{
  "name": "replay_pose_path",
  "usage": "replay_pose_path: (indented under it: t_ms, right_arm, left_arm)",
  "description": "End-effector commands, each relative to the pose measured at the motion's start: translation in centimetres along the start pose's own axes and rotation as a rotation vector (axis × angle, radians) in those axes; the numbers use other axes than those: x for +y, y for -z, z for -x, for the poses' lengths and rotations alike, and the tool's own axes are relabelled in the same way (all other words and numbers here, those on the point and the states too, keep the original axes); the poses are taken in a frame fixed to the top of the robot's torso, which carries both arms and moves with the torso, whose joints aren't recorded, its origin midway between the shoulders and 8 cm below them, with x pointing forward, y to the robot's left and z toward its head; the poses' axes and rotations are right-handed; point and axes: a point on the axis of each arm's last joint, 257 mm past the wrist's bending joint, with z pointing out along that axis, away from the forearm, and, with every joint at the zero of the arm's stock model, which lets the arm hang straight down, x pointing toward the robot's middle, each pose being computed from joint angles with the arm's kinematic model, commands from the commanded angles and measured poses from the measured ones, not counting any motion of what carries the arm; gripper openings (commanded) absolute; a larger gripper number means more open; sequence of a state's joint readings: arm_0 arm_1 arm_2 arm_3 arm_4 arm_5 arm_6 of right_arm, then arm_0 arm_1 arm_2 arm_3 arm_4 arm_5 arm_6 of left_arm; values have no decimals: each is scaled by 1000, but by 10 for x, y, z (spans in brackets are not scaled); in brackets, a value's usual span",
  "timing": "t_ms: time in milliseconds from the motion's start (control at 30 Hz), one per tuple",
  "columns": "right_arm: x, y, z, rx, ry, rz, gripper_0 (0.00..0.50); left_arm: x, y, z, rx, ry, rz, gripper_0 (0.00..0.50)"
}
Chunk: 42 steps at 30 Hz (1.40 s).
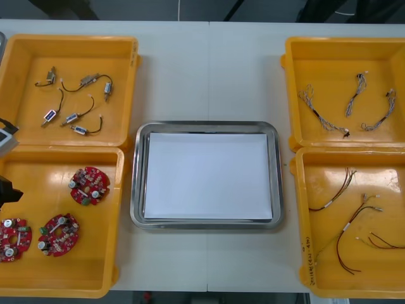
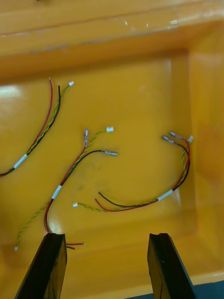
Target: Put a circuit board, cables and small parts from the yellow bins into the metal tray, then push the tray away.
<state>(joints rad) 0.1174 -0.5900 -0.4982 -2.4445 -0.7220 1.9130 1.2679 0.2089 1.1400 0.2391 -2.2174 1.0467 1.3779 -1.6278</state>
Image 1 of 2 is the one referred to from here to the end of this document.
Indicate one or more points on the steel tray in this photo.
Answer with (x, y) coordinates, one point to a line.
(136, 190)

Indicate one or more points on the round red circuit board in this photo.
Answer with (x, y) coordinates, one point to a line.
(90, 187)
(58, 236)
(14, 237)

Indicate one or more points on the group of metal solenoids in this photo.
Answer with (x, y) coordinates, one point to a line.
(87, 80)

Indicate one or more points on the yellow-orange plastic bin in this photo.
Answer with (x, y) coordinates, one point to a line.
(348, 285)
(19, 133)
(63, 278)
(335, 50)

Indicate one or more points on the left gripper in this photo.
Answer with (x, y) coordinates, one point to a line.
(9, 194)

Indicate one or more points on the white paper sheet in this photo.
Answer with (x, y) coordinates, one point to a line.
(205, 177)

